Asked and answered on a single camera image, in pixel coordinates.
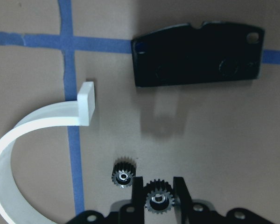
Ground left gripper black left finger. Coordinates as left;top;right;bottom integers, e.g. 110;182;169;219
131;177;145;224

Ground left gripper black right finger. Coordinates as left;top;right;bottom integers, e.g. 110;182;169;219
173;177;192;224

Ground black gear sideways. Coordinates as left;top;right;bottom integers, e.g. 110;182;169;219
111;157;137;189

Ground white curved plastic part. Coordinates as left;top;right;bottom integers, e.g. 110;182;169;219
0;82;95;224

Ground small black remote part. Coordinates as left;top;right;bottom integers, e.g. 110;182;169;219
131;21;265;87

